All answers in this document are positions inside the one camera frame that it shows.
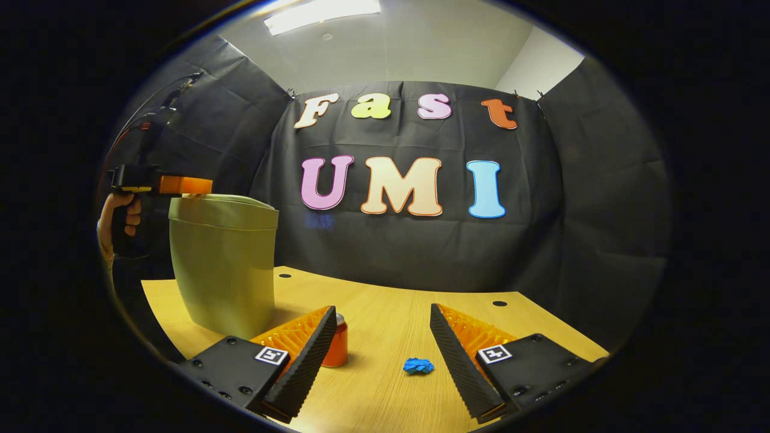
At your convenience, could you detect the black backdrop cloth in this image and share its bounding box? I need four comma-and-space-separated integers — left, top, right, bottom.
105, 33, 671, 355

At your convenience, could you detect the red pop can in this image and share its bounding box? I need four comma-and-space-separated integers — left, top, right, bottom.
321, 313, 349, 368

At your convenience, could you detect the ceiling light panel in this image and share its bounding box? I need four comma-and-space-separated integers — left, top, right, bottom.
263, 0, 382, 37

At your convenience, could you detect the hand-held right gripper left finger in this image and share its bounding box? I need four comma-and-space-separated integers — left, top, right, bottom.
180, 306, 338, 425

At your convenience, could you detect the green desktop garbage bin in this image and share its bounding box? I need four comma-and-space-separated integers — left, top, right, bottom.
168, 194, 280, 340

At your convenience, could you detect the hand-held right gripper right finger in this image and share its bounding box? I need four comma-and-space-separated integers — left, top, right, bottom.
430, 303, 608, 425

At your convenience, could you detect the wooden desktop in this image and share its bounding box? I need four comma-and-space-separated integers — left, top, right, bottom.
140, 266, 610, 433

